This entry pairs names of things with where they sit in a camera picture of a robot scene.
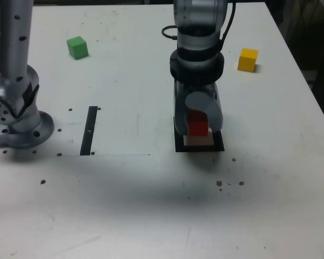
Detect yellow cube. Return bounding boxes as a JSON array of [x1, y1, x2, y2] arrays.
[[237, 47, 259, 73]]

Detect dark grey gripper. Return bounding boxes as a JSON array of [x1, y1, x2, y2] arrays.
[[174, 79, 224, 135]]

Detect black tape strip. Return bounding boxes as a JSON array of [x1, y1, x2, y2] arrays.
[[79, 105, 99, 156]]

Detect black cable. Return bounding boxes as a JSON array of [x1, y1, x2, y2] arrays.
[[161, 0, 237, 52]]

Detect red cube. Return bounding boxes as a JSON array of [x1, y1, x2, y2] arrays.
[[188, 108, 208, 137]]

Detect black tape square outline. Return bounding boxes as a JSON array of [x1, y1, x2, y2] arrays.
[[173, 115, 225, 153]]

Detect green cube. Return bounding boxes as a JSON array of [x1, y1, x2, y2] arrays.
[[66, 36, 89, 59]]

